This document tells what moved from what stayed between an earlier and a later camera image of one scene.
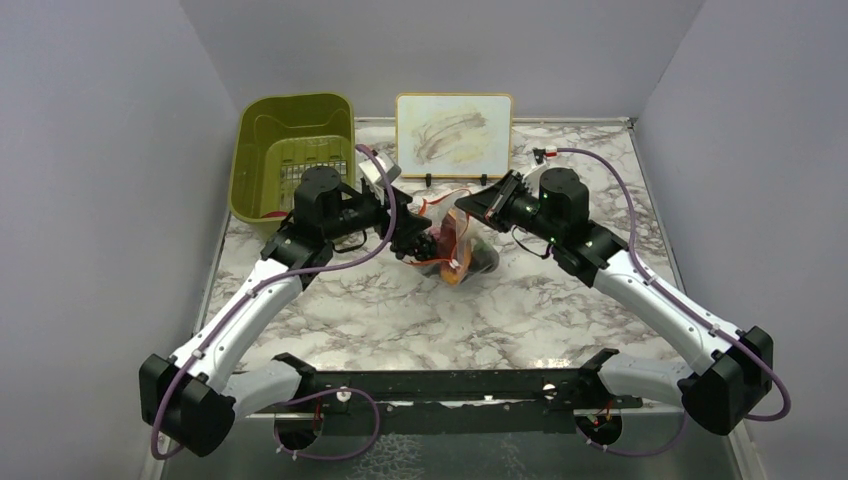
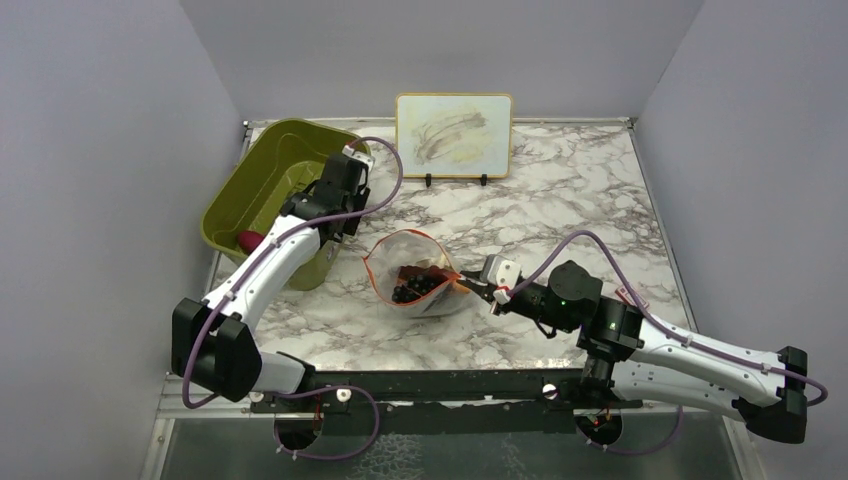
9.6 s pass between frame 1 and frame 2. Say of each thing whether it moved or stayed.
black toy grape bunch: moved
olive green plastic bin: moved
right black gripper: moved
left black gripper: moved
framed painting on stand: stayed
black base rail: stayed
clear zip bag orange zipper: moved
